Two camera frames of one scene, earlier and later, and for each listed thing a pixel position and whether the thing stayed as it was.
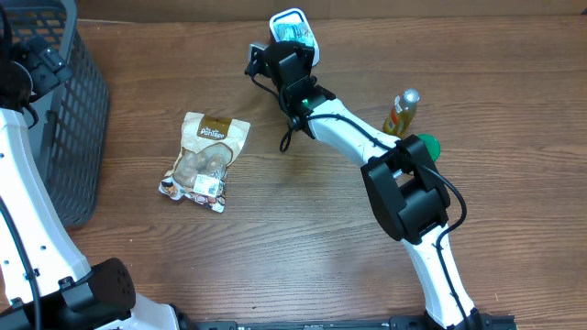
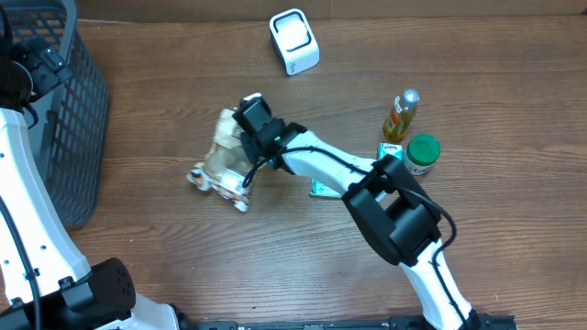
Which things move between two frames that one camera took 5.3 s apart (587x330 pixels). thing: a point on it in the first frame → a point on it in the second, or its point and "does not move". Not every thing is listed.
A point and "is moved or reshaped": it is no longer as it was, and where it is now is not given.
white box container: (294, 25) does not move
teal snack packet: (293, 27) → (318, 190)
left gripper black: (49, 68) does not move
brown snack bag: (210, 146) is moved or reshaped
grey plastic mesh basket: (72, 128) does not move
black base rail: (479, 322) does not move
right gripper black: (293, 52) → (248, 143)
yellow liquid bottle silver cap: (402, 113) does not move
